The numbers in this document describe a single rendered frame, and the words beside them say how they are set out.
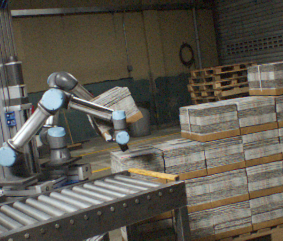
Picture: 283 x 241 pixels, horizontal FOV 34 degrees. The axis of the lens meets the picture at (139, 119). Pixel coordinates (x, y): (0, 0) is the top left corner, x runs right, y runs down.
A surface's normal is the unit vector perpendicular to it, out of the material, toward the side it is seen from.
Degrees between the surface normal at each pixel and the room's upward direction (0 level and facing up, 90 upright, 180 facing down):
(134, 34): 90
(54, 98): 85
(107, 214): 90
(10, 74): 90
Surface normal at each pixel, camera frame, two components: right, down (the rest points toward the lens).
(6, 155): -0.06, 0.19
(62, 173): -0.37, 0.14
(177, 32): 0.55, 0.00
